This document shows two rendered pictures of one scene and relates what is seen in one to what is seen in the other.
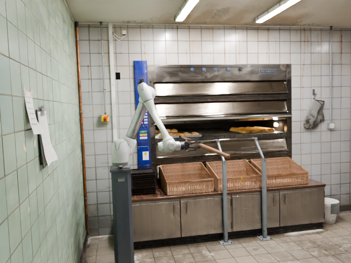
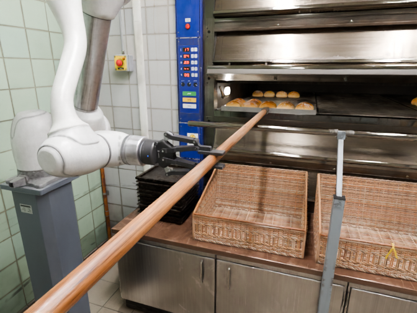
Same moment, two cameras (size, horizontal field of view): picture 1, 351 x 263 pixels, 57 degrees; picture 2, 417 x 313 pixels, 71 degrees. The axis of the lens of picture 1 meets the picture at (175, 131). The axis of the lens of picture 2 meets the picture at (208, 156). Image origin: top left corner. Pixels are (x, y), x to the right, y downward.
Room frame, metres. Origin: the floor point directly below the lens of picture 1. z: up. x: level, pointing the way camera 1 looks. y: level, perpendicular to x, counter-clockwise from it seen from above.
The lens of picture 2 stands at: (2.47, -0.60, 1.43)
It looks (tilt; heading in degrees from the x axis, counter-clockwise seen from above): 17 degrees down; 29
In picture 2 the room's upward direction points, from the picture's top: straight up
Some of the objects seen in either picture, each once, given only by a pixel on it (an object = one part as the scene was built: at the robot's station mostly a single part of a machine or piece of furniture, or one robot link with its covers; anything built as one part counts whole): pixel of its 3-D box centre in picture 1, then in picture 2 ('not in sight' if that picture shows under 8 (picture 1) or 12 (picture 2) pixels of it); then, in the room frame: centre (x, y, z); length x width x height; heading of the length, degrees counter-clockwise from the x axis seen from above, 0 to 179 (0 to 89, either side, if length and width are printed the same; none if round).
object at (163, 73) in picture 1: (221, 72); not in sight; (4.26, -0.62, 1.99); 1.80 x 0.08 x 0.21; 101
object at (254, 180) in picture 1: (233, 174); (376, 220); (3.97, -0.70, 0.72); 0.56 x 0.49 x 0.28; 102
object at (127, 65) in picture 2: (105, 118); (123, 63); (3.92, 0.84, 1.46); 0.10 x 0.07 x 0.10; 101
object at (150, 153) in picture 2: (184, 145); (160, 153); (3.11, -0.08, 1.20); 0.09 x 0.07 x 0.08; 101
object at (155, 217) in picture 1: (224, 209); (336, 289); (3.93, -0.57, 0.29); 2.42 x 0.56 x 0.58; 101
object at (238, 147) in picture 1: (223, 147); (371, 147); (4.23, -0.63, 1.02); 1.79 x 0.11 x 0.19; 101
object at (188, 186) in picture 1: (185, 177); (253, 203); (3.86, -0.10, 0.72); 0.56 x 0.49 x 0.28; 102
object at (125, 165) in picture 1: (120, 165); (36, 172); (3.09, 0.54, 1.03); 0.22 x 0.18 x 0.06; 11
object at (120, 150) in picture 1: (119, 150); (36, 138); (3.12, 0.54, 1.17); 0.18 x 0.16 x 0.22; 172
